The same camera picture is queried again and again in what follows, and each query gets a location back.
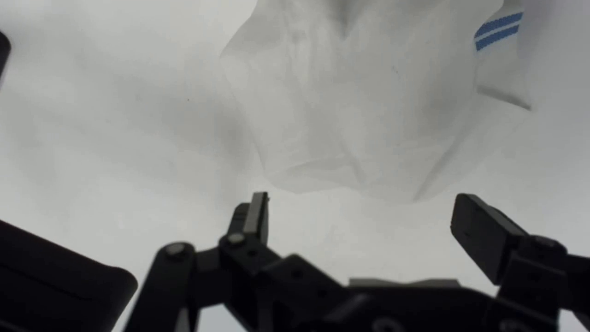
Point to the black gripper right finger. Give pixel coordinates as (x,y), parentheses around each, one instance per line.
(491,240)

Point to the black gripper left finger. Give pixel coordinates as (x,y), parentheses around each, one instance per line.
(251,223)

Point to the white towel with blue stripes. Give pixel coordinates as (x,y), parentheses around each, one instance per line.
(356,111)

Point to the black metal stand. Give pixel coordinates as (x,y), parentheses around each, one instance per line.
(55,282)

